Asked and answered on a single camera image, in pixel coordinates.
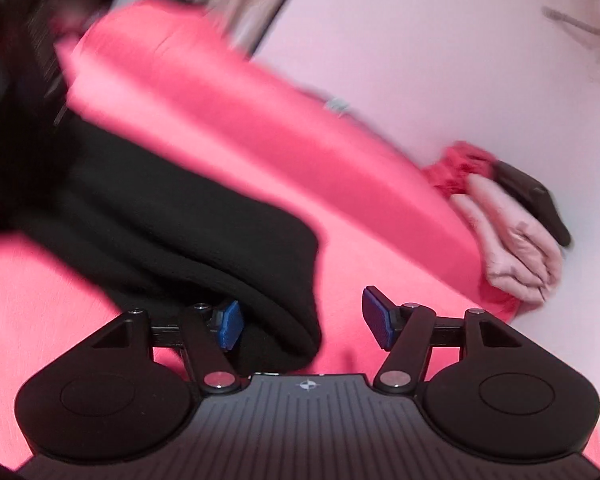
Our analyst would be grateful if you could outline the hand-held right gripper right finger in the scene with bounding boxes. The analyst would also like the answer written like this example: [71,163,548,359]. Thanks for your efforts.
[362,286,523,392]

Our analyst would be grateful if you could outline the black pants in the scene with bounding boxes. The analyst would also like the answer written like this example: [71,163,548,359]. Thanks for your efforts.
[0,45,323,378]

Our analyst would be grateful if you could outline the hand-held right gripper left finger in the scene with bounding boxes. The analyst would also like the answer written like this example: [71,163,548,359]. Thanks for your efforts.
[90,301,244,394]

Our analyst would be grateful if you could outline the folded red blanket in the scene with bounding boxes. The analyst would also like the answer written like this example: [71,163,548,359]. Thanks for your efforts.
[422,142,501,196]

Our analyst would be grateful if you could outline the folded pink quilt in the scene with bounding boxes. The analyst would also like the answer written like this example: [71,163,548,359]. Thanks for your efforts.
[450,175,565,305]

